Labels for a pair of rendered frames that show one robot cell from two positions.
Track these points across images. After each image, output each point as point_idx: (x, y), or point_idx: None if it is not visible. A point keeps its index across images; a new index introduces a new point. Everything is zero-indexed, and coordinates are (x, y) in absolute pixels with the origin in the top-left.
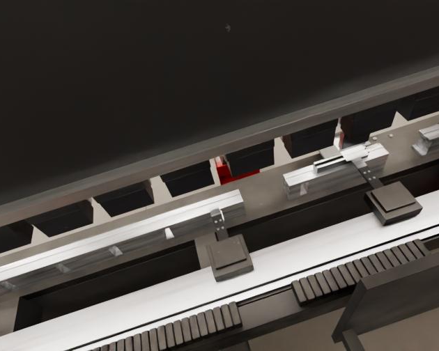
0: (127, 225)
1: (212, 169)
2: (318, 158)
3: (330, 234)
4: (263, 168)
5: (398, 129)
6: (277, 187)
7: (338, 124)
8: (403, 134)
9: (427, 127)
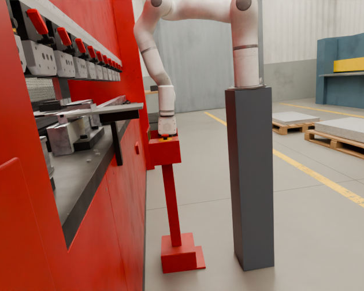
0: (109, 103)
1: (275, 232)
2: (108, 138)
3: None
4: (282, 279)
5: (93, 167)
6: None
7: (108, 108)
8: (80, 168)
9: (67, 183)
